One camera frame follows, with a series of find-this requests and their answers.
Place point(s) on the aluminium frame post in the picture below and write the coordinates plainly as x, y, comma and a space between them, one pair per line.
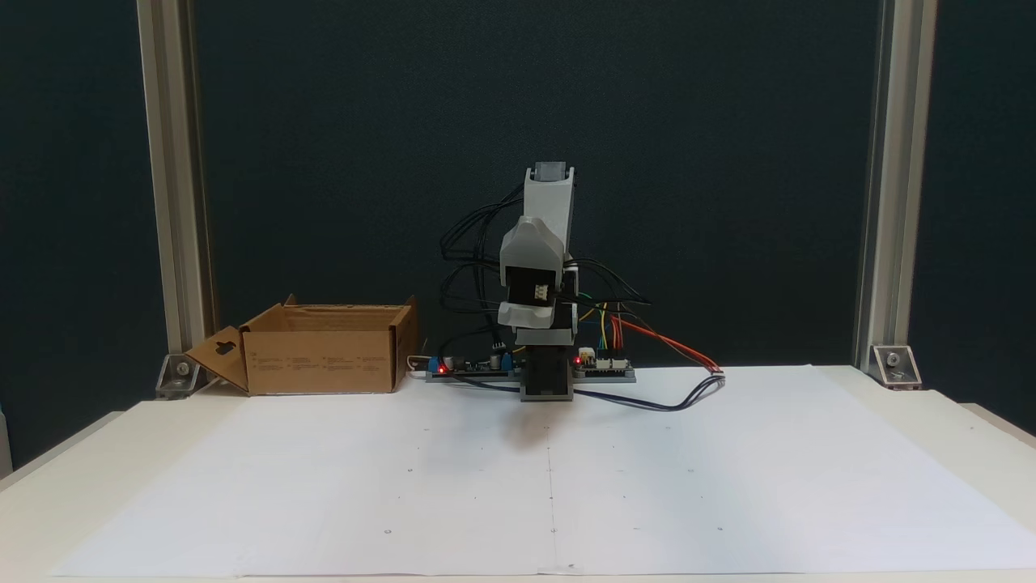
894, 162
174, 162

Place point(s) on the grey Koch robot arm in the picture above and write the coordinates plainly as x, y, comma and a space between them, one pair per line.
550, 202

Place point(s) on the aluminium corner bracket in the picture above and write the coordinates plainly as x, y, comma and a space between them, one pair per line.
894, 364
182, 374

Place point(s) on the brown cardboard box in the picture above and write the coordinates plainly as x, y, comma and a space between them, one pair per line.
324, 360

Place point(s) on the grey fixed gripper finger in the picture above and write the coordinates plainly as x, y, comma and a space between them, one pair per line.
532, 243

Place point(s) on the white paper sheet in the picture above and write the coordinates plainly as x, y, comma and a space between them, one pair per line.
566, 502

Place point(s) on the blue circuit board red LED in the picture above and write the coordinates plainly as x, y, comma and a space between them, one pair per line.
465, 368

